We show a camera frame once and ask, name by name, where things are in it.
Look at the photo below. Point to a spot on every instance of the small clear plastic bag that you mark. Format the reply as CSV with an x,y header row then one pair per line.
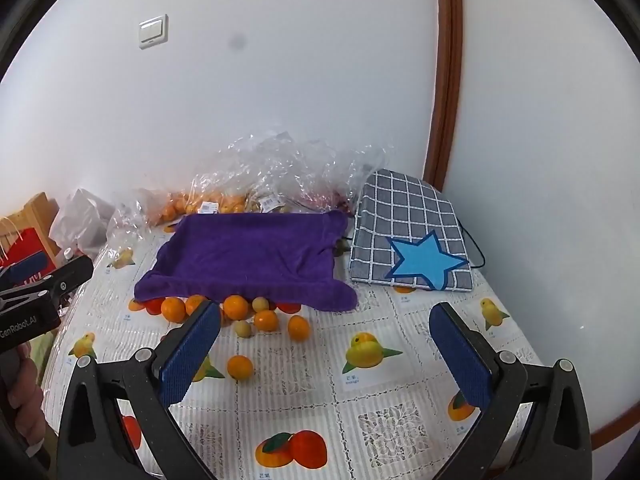
x,y
127,228

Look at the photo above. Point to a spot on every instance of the person's left hand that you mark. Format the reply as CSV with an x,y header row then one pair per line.
x,y
26,397

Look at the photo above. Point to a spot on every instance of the clear plastic bag of fruit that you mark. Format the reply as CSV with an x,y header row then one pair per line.
x,y
270,172

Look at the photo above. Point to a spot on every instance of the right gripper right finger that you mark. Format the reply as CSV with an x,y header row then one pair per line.
x,y
555,441

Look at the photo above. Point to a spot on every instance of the brown wooden door frame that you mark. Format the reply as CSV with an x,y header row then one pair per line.
x,y
448,75

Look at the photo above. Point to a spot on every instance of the orange kumquat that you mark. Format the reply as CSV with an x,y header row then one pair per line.
x,y
298,328
193,302
240,368

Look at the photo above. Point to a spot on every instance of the purple towel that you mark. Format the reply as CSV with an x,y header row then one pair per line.
x,y
285,258

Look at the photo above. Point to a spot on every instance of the red paper bag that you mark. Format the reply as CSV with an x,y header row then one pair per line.
x,y
27,246

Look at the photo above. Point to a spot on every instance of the fruit print tablecloth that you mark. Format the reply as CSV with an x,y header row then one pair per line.
x,y
370,381

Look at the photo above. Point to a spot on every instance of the grey checked cushion with star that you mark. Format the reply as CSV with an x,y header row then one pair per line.
x,y
407,234

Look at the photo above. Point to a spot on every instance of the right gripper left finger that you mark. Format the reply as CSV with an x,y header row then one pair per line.
x,y
93,442

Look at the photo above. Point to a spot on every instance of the white plastic bag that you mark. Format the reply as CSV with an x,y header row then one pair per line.
x,y
81,223

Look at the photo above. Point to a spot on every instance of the tan longan fruit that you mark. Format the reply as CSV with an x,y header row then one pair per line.
x,y
242,329
260,304

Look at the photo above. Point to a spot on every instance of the orange tangerine large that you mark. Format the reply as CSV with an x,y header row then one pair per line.
x,y
236,308

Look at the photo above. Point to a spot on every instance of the white wall switch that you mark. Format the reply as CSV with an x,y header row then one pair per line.
x,y
153,31

